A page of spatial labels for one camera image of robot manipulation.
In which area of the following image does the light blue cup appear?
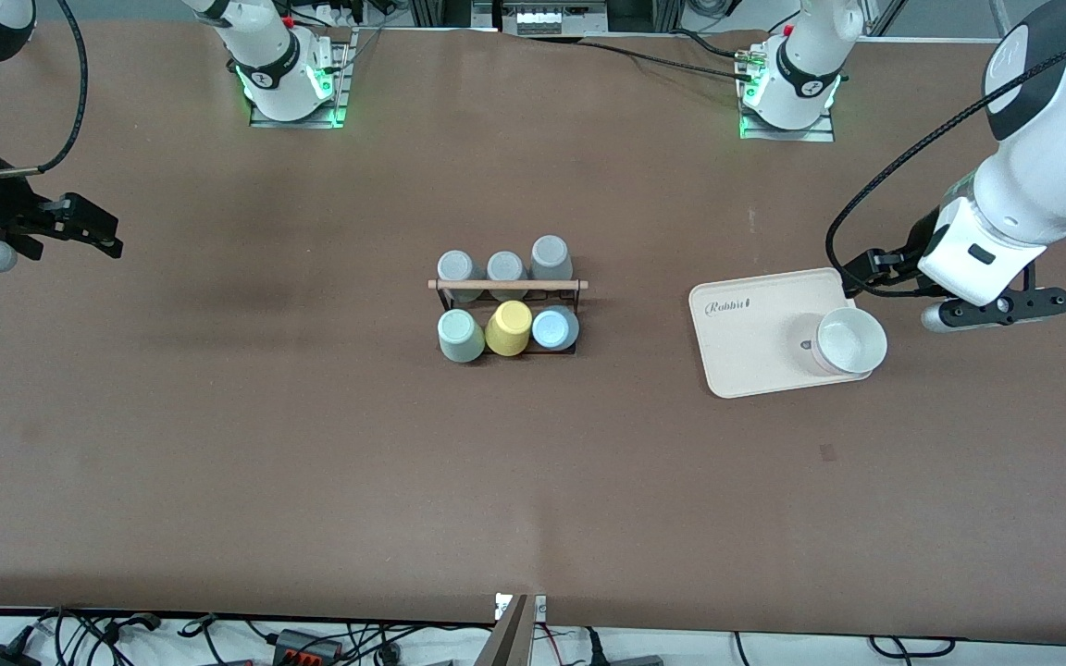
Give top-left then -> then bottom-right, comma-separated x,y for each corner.
531,305 -> 580,352

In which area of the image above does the pale green cup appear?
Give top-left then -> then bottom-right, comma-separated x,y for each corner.
437,309 -> 487,364

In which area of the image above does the white bowl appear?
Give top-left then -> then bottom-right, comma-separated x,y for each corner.
811,306 -> 889,376

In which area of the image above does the beige rabbit print tray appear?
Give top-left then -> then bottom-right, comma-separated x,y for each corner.
688,268 -> 874,400

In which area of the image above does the grey cup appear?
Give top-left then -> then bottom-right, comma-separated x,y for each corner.
530,235 -> 574,281
486,251 -> 528,299
437,250 -> 485,303

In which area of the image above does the yellow cup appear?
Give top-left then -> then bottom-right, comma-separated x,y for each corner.
485,301 -> 533,357

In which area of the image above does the white power strip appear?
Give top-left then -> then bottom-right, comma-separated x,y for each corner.
501,0 -> 610,36

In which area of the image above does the black orange terminal block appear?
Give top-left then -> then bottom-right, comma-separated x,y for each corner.
272,629 -> 346,663

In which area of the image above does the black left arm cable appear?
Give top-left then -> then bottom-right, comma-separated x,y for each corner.
825,20 -> 1066,299

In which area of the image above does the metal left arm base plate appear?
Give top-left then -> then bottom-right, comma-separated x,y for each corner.
738,37 -> 837,142

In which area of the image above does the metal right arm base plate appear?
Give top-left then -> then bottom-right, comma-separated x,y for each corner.
249,26 -> 353,130

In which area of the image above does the black cable on table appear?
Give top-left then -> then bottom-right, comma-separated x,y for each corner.
579,28 -> 761,80

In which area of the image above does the black wire rack wooden handle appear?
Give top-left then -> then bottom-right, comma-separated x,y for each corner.
428,277 -> 589,359

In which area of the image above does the black floor cable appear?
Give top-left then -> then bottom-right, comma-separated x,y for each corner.
869,635 -> 957,659

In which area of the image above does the white pole bracket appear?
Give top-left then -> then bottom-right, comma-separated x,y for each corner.
494,593 -> 548,623

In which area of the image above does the wooden camera pole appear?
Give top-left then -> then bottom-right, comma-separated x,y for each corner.
476,594 -> 531,666

